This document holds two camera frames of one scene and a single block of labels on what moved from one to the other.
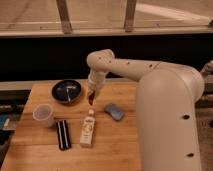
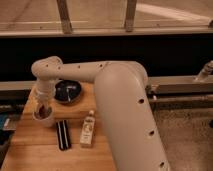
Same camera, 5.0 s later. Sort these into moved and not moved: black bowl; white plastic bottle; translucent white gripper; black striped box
Moved: translucent white gripper
Not moved: white plastic bottle; black bowl; black striped box
